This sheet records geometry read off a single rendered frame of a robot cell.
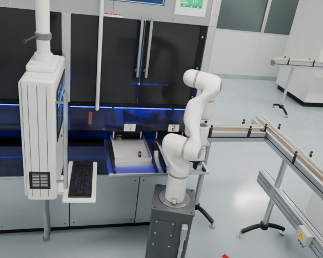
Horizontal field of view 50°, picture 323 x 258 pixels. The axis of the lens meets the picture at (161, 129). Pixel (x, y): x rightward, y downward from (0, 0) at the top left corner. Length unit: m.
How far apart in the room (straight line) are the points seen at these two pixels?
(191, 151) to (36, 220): 1.59
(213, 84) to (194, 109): 0.17
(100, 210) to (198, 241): 0.91
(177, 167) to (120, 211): 1.14
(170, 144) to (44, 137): 0.69
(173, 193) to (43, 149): 0.78
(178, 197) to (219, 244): 1.22
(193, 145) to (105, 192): 1.18
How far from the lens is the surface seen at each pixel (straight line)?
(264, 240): 3.42
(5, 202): 2.93
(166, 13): 2.36
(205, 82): 1.90
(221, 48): 7.66
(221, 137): 2.95
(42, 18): 1.97
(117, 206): 2.96
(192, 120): 1.90
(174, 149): 1.92
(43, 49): 2.00
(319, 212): 3.64
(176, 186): 2.03
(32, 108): 1.89
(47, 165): 2.05
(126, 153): 2.50
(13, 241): 3.13
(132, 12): 2.32
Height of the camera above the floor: 2.15
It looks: 26 degrees down
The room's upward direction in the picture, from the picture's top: 8 degrees clockwise
